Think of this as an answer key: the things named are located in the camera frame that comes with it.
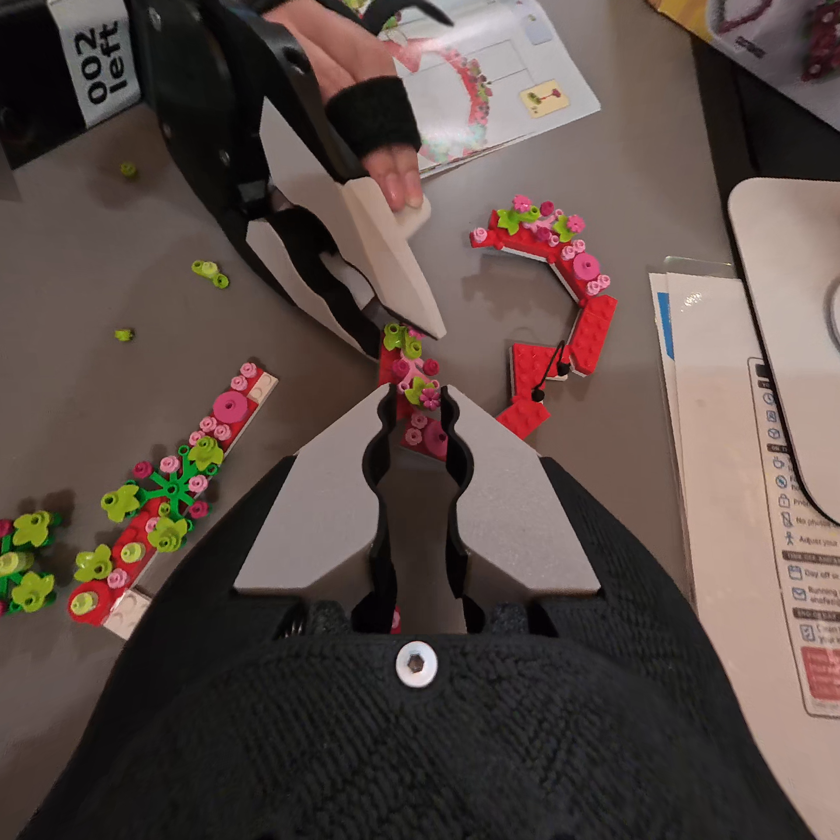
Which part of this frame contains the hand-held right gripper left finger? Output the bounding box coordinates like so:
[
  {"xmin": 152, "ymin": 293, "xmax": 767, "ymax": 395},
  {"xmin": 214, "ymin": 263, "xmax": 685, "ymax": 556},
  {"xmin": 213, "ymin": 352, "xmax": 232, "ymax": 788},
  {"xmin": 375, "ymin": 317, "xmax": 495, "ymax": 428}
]
[{"xmin": 233, "ymin": 382, "xmax": 401, "ymax": 634}]

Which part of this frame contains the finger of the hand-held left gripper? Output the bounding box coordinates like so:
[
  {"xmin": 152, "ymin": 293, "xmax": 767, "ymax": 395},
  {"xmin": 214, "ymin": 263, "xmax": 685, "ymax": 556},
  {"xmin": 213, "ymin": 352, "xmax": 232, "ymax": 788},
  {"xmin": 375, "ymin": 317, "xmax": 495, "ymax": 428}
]
[
  {"xmin": 340, "ymin": 176, "xmax": 448, "ymax": 341},
  {"xmin": 245, "ymin": 213, "xmax": 388, "ymax": 361}
]

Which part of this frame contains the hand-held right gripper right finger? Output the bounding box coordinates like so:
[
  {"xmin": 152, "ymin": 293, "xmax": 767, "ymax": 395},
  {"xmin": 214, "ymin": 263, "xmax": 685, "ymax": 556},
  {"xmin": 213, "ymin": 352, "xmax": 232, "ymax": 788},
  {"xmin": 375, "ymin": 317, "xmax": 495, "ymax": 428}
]
[{"xmin": 438, "ymin": 384, "xmax": 602, "ymax": 634}]

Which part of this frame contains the short red flowered lego arc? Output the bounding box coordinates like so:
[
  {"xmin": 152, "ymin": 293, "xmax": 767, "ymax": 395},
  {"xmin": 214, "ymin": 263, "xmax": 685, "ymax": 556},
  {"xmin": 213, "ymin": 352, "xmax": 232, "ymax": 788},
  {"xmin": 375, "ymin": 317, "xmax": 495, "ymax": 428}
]
[{"xmin": 377, "ymin": 320, "xmax": 455, "ymax": 462}]

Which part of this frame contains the red lego arc with string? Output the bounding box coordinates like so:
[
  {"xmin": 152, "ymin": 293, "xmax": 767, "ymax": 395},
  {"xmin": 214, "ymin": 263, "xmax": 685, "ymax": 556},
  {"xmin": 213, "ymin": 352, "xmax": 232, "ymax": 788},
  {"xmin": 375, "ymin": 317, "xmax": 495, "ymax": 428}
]
[{"xmin": 469, "ymin": 193, "xmax": 619, "ymax": 442}]

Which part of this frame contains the long flowered lego strip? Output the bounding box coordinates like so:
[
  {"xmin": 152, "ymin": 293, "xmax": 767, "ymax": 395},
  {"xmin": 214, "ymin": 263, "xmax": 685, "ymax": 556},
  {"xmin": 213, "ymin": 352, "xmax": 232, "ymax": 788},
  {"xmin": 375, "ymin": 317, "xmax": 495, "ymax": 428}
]
[{"xmin": 67, "ymin": 361, "xmax": 280, "ymax": 642}]

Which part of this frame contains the lego instruction booklet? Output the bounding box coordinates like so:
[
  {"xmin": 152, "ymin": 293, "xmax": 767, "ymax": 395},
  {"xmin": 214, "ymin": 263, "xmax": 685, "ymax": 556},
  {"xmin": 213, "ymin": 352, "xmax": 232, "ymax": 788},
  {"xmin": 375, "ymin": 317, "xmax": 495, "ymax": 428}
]
[{"xmin": 354, "ymin": 0, "xmax": 602, "ymax": 179}]

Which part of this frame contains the bent flowered lego strip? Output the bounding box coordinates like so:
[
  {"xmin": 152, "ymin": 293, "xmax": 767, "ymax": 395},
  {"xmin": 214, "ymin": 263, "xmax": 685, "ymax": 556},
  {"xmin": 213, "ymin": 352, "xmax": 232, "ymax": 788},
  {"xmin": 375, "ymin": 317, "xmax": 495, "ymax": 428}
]
[{"xmin": 0, "ymin": 508, "xmax": 64, "ymax": 616}]

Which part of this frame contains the yellow lego set box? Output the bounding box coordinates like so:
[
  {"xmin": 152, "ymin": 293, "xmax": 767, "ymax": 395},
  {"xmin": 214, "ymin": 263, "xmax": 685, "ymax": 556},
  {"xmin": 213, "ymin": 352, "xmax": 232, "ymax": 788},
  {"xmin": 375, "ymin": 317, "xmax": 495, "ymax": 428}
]
[{"xmin": 645, "ymin": 0, "xmax": 840, "ymax": 130}]

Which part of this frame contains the person's left hand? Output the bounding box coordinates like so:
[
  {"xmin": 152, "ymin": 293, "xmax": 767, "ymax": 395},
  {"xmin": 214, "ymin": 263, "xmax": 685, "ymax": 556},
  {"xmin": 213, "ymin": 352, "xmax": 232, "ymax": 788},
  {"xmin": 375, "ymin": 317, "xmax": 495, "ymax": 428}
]
[{"xmin": 261, "ymin": 3, "xmax": 425, "ymax": 212}]

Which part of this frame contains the printed instruction sheet in sleeve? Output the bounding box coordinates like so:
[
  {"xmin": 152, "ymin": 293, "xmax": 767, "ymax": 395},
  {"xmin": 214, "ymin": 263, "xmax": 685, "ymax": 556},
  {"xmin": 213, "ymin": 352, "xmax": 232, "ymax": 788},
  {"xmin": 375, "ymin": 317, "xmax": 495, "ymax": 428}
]
[{"xmin": 664, "ymin": 271, "xmax": 840, "ymax": 834}]

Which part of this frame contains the white paper with blue stripe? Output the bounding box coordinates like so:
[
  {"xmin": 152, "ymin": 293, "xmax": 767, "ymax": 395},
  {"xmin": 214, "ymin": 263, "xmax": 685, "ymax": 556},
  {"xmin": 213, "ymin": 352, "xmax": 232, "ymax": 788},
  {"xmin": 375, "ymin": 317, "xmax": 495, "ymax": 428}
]
[{"xmin": 648, "ymin": 271, "xmax": 697, "ymax": 592}]

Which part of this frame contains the white rounded board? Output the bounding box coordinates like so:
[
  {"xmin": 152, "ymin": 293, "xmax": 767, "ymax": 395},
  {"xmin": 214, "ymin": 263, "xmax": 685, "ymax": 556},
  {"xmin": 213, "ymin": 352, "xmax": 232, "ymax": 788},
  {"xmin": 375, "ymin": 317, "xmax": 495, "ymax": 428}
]
[{"xmin": 727, "ymin": 177, "xmax": 840, "ymax": 527}]

